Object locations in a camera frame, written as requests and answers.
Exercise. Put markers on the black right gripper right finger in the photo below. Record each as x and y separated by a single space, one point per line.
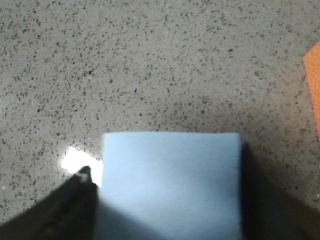
267 212

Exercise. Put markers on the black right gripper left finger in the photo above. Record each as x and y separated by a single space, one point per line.
68 213

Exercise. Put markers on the large blue foam block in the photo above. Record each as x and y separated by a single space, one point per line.
169 186

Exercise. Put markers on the damaged orange foam block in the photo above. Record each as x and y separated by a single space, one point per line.
312 68

